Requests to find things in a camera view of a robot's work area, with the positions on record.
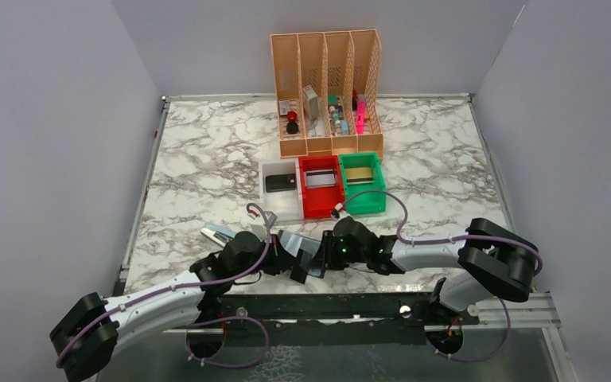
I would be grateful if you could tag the peach desk file organizer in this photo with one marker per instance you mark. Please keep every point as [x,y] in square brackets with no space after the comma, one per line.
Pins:
[343,68]

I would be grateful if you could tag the white box in organizer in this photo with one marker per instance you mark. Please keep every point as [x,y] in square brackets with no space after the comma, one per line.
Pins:
[310,101]

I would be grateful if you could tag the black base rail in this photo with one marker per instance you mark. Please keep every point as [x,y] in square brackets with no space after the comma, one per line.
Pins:
[248,320]

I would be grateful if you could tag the light blue stapler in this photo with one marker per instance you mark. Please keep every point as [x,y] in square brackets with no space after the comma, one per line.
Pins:
[217,234]

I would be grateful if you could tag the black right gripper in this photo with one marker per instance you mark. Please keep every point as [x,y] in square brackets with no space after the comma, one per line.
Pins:
[328,239]

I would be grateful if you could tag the grey card from holder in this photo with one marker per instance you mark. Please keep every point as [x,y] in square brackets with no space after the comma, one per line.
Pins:
[280,182]

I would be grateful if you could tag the green plastic bin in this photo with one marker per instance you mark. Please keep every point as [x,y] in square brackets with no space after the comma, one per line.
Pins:
[363,199]

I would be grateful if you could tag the red plastic bin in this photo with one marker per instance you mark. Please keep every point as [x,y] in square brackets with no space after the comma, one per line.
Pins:
[318,203]

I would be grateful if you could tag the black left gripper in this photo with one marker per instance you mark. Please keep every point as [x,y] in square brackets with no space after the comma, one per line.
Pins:
[280,260]

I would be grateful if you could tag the white plastic bin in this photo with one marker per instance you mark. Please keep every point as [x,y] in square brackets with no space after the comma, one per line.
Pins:
[286,205]

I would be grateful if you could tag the silver card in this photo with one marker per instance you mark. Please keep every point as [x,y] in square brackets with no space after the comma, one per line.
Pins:
[320,179]

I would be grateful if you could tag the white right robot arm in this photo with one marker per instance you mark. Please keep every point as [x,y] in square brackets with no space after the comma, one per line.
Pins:
[494,261]

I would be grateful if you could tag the navy blue card holder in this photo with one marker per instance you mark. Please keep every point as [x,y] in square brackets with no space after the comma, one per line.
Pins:
[299,245]

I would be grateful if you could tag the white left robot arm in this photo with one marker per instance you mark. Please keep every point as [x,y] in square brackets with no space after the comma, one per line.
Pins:
[97,328]

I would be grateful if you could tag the gold card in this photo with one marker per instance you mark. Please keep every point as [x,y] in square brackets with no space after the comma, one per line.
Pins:
[358,175]

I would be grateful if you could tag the pink highlighter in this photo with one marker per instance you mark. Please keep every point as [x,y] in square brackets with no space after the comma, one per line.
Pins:
[360,117]

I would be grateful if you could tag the red and black stamp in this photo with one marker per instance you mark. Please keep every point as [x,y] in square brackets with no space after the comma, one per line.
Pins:
[292,126]

